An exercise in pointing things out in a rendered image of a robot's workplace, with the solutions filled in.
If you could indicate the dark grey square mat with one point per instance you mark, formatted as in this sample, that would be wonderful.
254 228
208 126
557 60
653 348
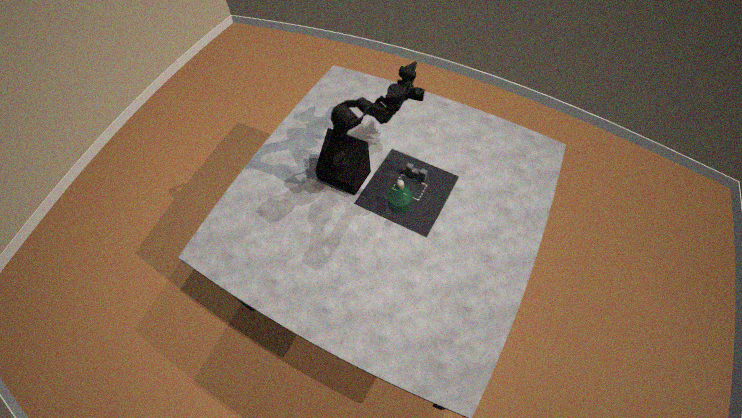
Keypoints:
429 197

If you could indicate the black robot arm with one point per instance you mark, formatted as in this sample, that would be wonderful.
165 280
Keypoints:
344 119

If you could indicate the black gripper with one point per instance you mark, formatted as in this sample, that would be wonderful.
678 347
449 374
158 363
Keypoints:
408 75

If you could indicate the green glass bottle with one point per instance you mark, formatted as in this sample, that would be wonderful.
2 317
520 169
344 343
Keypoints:
399 198

